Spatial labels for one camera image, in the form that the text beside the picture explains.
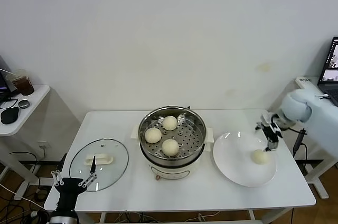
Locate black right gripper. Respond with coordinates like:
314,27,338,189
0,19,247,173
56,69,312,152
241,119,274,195
254,120,282,153

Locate black cable with adapter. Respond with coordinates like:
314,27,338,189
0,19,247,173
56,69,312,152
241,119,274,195
292,127,309,176

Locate white side table with cup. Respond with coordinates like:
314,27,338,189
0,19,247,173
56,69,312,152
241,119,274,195
0,84,80,201

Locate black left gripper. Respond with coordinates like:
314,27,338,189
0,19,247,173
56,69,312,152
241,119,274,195
51,152,98,210

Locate white drinking straw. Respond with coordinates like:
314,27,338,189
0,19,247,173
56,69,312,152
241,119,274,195
0,68,19,76

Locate plastic cup of iced coffee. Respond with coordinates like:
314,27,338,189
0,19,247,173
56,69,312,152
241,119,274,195
5,69,35,96

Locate black computer mouse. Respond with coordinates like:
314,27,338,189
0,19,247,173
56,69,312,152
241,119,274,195
1,107,21,125

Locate white round plate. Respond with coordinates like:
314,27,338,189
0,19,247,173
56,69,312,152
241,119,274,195
212,131,278,188

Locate cream electric cooker base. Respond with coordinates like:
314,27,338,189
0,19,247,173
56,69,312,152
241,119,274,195
139,142,212,182

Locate stainless steel steamer basket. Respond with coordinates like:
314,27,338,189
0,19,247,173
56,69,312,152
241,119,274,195
131,106,215,165

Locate white steamed baozi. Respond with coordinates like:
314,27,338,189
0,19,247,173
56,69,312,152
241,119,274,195
161,139,180,157
162,115,178,131
144,127,162,144
250,149,271,165

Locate thin black desk cable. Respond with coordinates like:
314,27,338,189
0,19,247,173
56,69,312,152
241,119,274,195
0,97,19,110

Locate dark laptop with plugged cables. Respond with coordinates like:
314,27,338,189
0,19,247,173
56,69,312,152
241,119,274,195
317,36,338,94

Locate glass lid with cream handle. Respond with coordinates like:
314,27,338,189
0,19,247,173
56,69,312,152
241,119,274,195
69,138,129,192

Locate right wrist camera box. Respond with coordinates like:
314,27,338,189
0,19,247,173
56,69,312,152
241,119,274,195
260,111,281,131

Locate black floor cable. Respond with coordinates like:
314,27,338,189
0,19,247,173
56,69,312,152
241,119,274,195
10,151,41,190

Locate dark laptop beside coffee cup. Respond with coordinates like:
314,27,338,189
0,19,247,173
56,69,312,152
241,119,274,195
0,54,18,103

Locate white side table with cables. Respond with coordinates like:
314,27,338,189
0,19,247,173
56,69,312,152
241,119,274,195
266,76,338,200

